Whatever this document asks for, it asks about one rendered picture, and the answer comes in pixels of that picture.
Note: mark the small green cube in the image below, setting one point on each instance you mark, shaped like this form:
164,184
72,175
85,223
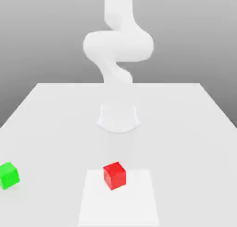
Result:
8,176

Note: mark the small red cube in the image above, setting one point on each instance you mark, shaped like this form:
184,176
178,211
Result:
114,176

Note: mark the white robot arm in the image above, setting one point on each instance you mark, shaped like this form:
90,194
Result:
118,45

